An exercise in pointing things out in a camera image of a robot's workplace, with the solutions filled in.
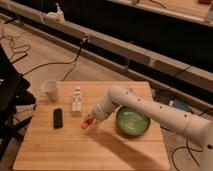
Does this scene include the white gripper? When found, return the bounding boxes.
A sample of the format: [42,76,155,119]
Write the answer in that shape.
[85,101,112,125]

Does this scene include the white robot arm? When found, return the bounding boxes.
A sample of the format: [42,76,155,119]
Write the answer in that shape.
[88,85,213,171]

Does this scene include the green ceramic bowl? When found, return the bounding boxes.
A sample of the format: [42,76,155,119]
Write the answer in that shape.
[116,106,150,136]

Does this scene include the white tube bottle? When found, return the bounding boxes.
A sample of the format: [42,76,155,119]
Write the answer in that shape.
[72,86,82,116]

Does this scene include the black rectangular remote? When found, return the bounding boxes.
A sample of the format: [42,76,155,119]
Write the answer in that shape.
[53,108,63,129]

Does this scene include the wooden table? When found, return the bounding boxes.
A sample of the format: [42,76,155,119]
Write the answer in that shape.
[13,81,170,171]

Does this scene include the white paper cup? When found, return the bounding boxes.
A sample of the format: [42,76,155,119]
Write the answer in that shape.
[41,80,59,101]

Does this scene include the blue power box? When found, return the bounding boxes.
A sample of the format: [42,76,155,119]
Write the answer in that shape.
[169,99,190,111]

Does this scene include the black floor cable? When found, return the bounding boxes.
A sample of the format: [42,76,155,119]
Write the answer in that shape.
[22,36,90,82]

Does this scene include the black chair frame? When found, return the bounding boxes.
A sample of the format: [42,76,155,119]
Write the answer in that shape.
[0,44,36,161]

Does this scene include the black cable bundle right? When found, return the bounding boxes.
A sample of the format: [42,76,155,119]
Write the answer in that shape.
[160,107,213,171]

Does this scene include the white object on rail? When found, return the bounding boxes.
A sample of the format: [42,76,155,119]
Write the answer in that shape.
[46,4,65,22]

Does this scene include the long wooden rail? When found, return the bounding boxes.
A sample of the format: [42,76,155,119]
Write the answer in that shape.
[0,0,213,93]

